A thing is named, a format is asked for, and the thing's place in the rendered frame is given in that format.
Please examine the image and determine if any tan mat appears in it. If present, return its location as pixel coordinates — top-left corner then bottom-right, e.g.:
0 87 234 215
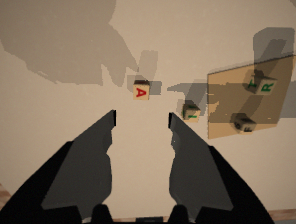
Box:
208 55 296 139

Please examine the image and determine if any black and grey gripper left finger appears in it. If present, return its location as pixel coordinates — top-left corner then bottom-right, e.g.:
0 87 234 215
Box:
0 109 116 224

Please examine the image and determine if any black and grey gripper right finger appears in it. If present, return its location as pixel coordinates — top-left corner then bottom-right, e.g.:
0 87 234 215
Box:
168 112 275 224

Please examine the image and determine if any tan letter block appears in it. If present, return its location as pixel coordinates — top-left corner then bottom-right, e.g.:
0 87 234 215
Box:
232 117 257 135
133 80 150 100
245 76 278 95
181 104 201 123

